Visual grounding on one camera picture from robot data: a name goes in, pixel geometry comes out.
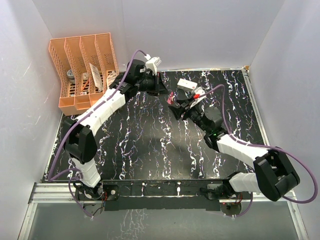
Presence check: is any round tin in organizer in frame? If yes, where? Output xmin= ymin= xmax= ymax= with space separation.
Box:
xmin=66 ymin=69 xmax=75 ymax=81

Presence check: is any orange plastic file organizer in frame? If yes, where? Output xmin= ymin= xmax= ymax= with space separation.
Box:
xmin=48 ymin=33 xmax=119 ymax=116

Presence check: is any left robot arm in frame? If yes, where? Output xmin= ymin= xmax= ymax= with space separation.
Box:
xmin=63 ymin=57 xmax=169 ymax=200

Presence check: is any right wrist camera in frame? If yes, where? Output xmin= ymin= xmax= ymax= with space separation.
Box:
xmin=191 ymin=86 xmax=206 ymax=105

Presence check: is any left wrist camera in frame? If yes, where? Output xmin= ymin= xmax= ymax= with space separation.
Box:
xmin=145 ymin=56 xmax=162 ymax=75

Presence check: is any white cardboard box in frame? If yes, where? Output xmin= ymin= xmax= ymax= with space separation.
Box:
xmin=176 ymin=78 xmax=198 ymax=93

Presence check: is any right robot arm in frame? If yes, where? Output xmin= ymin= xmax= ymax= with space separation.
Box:
xmin=168 ymin=98 xmax=300 ymax=202

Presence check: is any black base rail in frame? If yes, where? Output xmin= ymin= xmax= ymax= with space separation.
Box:
xmin=74 ymin=178 xmax=253 ymax=212

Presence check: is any white packet in organizer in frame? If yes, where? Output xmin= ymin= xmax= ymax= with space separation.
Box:
xmin=89 ymin=63 xmax=103 ymax=92

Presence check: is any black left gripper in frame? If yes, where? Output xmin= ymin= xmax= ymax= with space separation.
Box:
xmin=135 ymin=72 xmax=170 ymax=97

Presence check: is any pink strap keychain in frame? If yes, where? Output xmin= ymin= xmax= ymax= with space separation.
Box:
xmin=167 ymin=92 xmax=175 ymax=105

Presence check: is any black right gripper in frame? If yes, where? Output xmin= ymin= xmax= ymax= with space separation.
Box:
xmin=169 ymin=98 xmax=210 ymax=134

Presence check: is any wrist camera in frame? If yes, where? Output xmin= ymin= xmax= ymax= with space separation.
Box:
xmin=191 ymin=86 xmax=206 ymax=105
xmin=145 ymin=56 xmax=162 ymax=75

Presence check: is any aluminium frame rail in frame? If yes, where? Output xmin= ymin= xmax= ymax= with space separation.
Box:
xmin=18 ymin=183 xmax=309 ymax=240

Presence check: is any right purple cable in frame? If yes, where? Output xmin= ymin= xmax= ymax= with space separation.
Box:
xmin=199 ymin=84 xmax=317 ymax=218

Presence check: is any white pouch in organizer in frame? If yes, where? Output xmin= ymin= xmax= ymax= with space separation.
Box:
xmin=106 ymin=71 xmax=118 ymax=89

